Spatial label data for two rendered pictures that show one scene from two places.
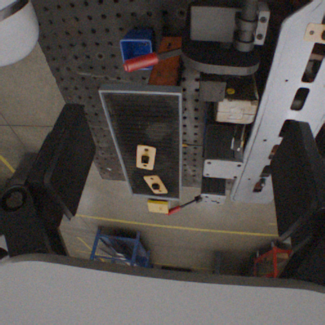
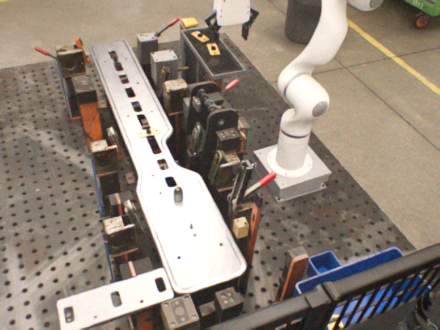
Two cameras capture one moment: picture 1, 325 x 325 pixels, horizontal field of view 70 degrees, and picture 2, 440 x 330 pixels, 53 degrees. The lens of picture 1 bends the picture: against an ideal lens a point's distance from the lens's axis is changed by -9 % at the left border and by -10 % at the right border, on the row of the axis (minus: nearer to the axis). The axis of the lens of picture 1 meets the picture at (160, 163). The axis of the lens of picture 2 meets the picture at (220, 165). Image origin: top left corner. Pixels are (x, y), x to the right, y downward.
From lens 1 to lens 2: 1.30 m
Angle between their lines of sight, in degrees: 16
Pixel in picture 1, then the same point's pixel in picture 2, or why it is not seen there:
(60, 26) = not seen: hidden behind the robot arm
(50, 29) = not seen: hidden behind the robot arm
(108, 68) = (246, 115)
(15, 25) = (284, 81)
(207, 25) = (215, 96)
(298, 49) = (156, 124)
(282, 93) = (148, 105)
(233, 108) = (178, 86)
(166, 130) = (209, 63)
